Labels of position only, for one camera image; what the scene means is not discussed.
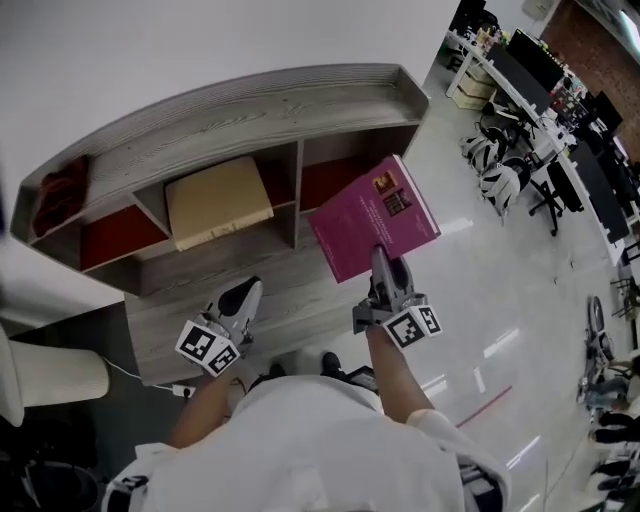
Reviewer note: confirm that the person's white shirt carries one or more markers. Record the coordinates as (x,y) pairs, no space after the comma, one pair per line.
(310,450)

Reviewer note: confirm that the grey wooden shelf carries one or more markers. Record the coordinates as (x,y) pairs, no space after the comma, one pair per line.
(225,125)

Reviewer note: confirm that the long white desk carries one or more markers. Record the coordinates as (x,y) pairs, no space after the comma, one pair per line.
(545,120)

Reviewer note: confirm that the magenta book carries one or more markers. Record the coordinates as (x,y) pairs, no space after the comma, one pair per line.
(370,220)

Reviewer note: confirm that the person's black shoe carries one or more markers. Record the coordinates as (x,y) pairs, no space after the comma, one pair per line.
(331,364)
(277,371)

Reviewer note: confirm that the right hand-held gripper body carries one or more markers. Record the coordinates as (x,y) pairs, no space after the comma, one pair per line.
(406,325)

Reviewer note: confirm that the beige book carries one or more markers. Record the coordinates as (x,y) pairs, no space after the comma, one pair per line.
(215,200)

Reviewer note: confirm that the pale yellow storage box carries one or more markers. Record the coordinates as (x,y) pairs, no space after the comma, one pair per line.
(475,87)

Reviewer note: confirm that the person's left forearm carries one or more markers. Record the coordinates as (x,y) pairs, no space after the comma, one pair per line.
(205,410)

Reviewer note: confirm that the black monitor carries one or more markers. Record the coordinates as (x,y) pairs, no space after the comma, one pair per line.
(537,60)
(520,80)

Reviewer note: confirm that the black desk divider panel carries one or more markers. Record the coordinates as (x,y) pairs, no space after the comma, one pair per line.
(602,195)

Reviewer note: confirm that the person's right forearm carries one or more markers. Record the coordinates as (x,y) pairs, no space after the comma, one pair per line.
(395,375)

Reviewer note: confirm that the black office chair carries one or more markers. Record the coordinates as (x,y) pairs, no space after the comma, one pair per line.
(562,187)

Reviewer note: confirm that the metal wheeled frame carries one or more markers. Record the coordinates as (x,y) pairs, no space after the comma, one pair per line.
(597,345)

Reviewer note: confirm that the dark red cloth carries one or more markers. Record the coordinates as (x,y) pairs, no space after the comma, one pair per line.
(60,195)

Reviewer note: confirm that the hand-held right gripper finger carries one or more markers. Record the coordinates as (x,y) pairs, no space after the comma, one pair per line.
(381,270)

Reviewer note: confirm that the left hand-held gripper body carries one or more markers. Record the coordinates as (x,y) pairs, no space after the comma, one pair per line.
(235,305)

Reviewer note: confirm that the white ribbed cylinder bin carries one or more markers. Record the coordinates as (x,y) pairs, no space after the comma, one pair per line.
(55,375)

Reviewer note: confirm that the black bag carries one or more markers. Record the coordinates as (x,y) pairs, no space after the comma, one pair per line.
(45,470)

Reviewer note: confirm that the white power strip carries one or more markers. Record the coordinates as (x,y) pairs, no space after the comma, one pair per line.
(183,390)

